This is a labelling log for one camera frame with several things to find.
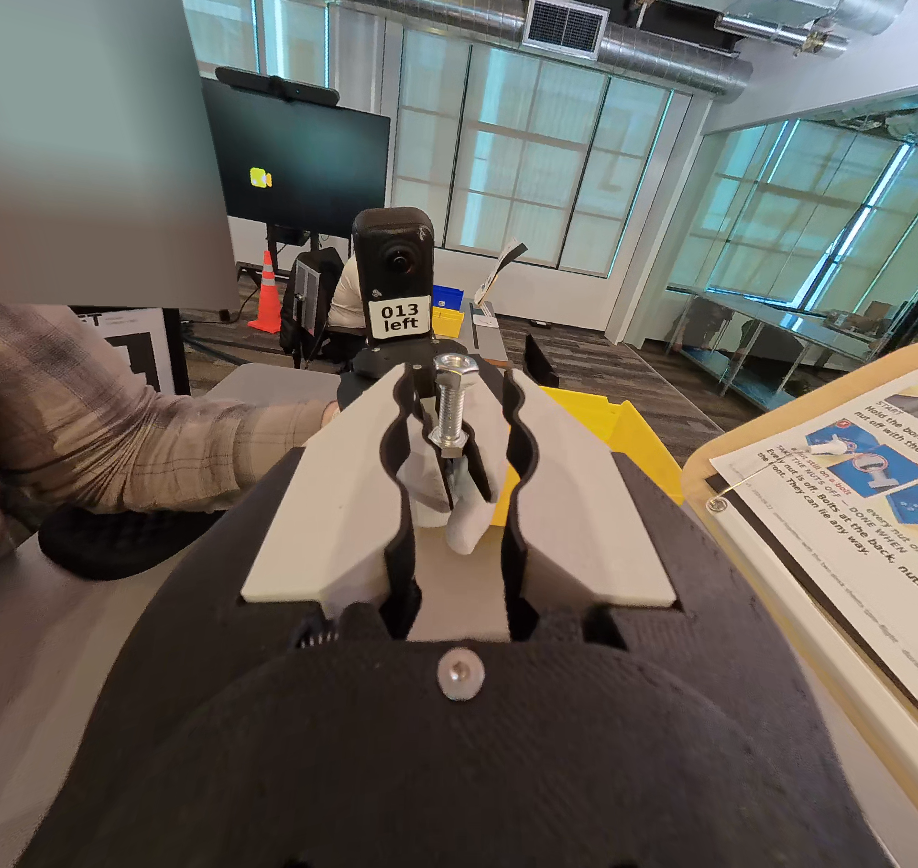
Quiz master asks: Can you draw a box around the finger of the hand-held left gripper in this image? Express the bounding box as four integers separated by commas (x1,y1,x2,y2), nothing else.
394,401,457,513
465,396,513,505

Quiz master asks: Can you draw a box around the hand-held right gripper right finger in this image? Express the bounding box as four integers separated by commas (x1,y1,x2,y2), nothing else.
500,370,680,642

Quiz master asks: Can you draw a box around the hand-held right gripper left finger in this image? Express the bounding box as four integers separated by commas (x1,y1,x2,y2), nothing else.
240,365,426,642

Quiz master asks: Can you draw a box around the silver bolt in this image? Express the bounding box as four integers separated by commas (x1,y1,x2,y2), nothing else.
428,352,479,462

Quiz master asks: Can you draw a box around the silver hex nut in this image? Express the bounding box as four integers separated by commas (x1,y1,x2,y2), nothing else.
432,352,479,386

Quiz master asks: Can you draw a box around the yellow plastic bin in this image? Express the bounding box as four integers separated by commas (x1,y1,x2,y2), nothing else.
491,384,687,531

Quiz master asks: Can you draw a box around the person's left forearm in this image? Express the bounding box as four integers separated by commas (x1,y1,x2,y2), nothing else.
0,302,338,519

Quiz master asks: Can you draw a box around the grey work table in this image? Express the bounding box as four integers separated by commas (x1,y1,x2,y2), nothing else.
459,302,512,373

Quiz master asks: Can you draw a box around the black curved panel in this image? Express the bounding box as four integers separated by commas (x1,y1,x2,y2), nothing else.
522,332,562,390

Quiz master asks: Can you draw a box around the black backpack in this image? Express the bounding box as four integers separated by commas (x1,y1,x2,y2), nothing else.
278,246,347,369

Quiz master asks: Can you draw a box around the white tilted sheet stand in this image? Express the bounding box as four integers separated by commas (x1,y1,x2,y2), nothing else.
473,239,529,329

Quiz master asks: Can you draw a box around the orange traffic cone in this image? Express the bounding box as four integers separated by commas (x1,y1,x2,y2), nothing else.
247,249,284,335

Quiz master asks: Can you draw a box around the black padded armrest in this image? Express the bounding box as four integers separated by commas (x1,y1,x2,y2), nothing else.
38,504,229,584

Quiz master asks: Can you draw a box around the large black monitor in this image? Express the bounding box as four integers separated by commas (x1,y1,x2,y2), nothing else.
199,76,393,239

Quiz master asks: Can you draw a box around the gridded window with blinds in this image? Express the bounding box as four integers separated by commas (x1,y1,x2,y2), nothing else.
391,25,678,280

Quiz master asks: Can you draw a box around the printed instruction sheet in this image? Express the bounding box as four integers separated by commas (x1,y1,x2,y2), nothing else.
709,388,918,704

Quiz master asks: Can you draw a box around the glass-top metal table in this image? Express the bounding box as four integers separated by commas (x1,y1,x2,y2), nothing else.
666,286,906,412

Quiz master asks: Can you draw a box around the black-framed marker board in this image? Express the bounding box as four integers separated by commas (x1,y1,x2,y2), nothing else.
68,305,192,397

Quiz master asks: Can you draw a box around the black webcam bar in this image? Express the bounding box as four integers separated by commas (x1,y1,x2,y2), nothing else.
214,65,341,109

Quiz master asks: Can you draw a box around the white vent grille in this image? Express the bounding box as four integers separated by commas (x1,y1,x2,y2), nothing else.
522,0,612,62

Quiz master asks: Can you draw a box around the spiral round air duct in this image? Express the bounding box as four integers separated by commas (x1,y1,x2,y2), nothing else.
168,0,753,102

